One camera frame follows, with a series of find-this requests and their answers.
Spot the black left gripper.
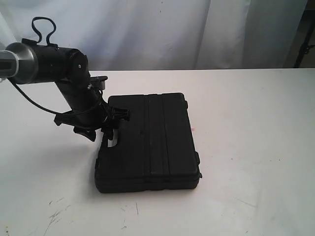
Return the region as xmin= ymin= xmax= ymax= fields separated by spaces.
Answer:
xmin=54 ymin=82 xmax=130 ymax=142

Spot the black plastic carrying case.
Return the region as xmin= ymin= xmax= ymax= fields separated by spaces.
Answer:
xmin=94 ymin=92 xmax=202 ymax=193

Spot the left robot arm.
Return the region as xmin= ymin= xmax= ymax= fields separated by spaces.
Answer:
xmin=0 ymin=39 xmax=129 ymax=146

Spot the white backdrop cloth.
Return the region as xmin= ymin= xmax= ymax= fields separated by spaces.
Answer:
xmin=0 ymin=0 xmax=307 ymax=70

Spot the black stand pole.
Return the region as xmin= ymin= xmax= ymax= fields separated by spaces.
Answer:
xmin=294 ymin=11 xmax=315 ymax=68

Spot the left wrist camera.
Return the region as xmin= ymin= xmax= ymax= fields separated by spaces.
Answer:
xmin=90 ymin=76 xmax=108 ymax=90

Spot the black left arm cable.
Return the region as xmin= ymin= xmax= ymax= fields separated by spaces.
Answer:
xmin=9 ymin=16 xmax=111 ymax=123

